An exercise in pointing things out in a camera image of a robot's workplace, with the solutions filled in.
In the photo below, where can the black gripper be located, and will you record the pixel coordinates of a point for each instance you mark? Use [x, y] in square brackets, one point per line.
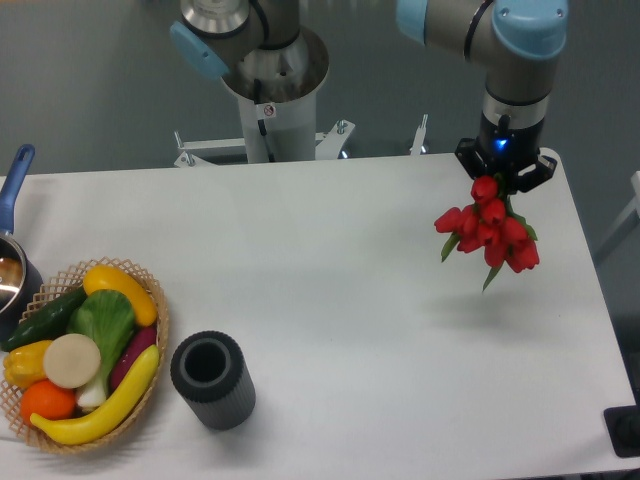
[499, 148]

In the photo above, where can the red tulip bouquet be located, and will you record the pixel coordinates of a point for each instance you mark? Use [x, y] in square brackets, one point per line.
[490, 224]

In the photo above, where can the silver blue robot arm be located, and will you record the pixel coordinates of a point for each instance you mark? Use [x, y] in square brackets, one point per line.
[518, 43]

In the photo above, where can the white furniture right edge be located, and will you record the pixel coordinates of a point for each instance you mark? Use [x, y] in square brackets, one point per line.
[621, 227]

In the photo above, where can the black device table edge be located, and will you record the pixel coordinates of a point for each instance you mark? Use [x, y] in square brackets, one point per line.
[623, 428]

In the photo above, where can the dark grey ribbed vase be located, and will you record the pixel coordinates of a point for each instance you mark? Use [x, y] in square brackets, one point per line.
[209, 371]

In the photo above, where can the purple eggplant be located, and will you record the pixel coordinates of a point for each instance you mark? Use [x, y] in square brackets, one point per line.
[138, 343]

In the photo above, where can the yellow squash upper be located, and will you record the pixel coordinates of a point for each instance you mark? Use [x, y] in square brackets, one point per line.
[105, 277]

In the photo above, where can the green lettuce vegetable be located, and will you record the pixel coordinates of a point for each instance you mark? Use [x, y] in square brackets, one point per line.
[106, 317]

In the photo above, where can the woven wicker basket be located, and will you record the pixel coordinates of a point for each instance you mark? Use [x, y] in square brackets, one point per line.
[64, 282]

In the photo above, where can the long yellow squash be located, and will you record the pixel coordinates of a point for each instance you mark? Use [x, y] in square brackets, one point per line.
[111, 413]

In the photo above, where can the beige round disc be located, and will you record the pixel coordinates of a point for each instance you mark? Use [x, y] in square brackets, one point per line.
[71, 361]

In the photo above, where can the dark green cucumber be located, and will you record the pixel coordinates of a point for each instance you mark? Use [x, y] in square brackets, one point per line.
[47, 323]

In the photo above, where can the orange fruit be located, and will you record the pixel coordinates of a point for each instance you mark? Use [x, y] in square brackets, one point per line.
[48, 400]

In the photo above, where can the yellow bell pepper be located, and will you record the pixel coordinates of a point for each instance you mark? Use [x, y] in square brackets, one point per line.
[24, 366]

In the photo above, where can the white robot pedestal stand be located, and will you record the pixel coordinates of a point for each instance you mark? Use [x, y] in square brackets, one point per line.
[276, 93]

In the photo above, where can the blue handled saucepan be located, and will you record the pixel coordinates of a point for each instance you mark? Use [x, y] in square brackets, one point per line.
[20, 280]

